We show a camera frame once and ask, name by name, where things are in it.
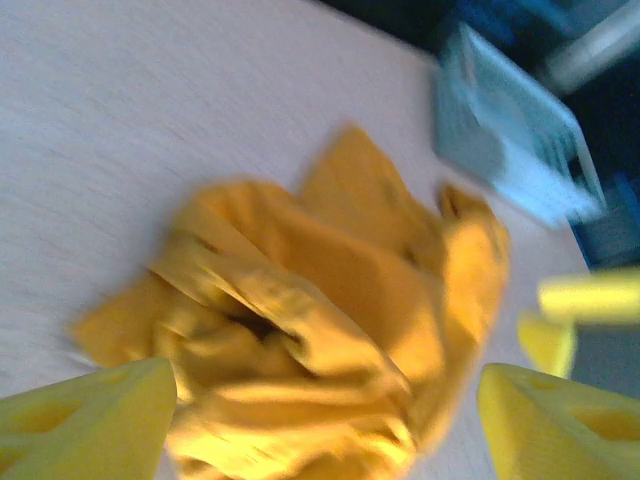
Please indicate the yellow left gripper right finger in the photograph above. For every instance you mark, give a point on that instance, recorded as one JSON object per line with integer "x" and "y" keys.
{"x": 550, "y": 440}

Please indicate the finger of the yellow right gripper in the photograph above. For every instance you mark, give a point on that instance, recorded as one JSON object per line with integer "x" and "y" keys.
{"x": 547, "y": 345}
{"x": 590, "y": 295}

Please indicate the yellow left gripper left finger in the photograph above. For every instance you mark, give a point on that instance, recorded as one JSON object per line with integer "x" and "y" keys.
{"x": 85, "y": 430}

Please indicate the yellow t-shirt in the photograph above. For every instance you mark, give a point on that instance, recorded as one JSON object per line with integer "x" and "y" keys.
{"x": 320, "y": 310}

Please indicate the grey perforated plastic basket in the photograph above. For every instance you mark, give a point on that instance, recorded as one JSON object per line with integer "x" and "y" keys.
{"x": 510, "y": 135}

